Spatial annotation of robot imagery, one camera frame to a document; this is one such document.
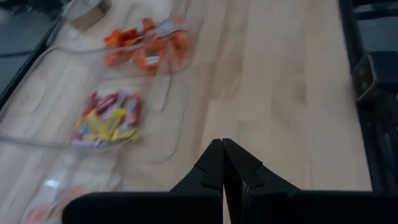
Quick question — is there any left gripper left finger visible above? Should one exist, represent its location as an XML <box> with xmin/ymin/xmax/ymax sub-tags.
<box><xmin>62</xmin><ymin>139</ymin><xmax>224</xmax><ymax>224</ymax></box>

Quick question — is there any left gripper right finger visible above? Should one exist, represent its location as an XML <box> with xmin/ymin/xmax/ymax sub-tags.
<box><xmin>223</xmin><ymin>139</ymin><xmax>398</xmax><ymax>224</ymax></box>

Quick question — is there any yellow candy wrapper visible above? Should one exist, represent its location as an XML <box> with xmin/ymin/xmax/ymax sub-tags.
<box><xmin>74</xmin><ymin>111</ymin><xmax>100</xmax><ymax>141</ymax></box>
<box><xmin>93</xmin><ymin>107</ymin><xmax>128</xmax><ymax>141</ymax></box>
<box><xmin>110</xmin><ymin>129</ymin><xmax>139</xmax><ymax>142</ymax></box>

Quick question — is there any pink red candy wrapper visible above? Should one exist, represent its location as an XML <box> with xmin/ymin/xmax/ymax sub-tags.
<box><xmin>126</xmin><ymin>93</ymin><xmax>142</xmax><ymax>127</ymax></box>

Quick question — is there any clear plastic bin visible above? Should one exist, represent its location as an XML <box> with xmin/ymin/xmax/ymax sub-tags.
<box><xmin>18</xmin><ymin>149</ymin><xmax>125</xmax><ymax>224</ymax></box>
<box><xmin>0</xmin><ymin>46</ymin><xmax>190</xmax><ymax>166</ymax></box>
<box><xmin>43</xmin><ymin>0</ymin><xmax>206</xmax><ymax>82</ymax></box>

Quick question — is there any silver striped candy wrapper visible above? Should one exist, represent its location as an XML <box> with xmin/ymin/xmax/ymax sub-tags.
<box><xmin>155</xmin><ymin>18</ymin><xmax>190</xmax><ymax>35</ymax></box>

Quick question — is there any white shade table lamp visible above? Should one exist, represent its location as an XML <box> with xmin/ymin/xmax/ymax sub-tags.
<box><xmin>62</xmin><ymin>0</ymin><xmax>113</xmax><ymax>31</ymax></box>

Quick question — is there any black aluminium table frame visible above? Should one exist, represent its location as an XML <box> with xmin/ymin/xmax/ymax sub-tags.
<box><xmin>0</xmin><ymin>0</ymin><xmax>398</xmax><ymax>192</ymax></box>

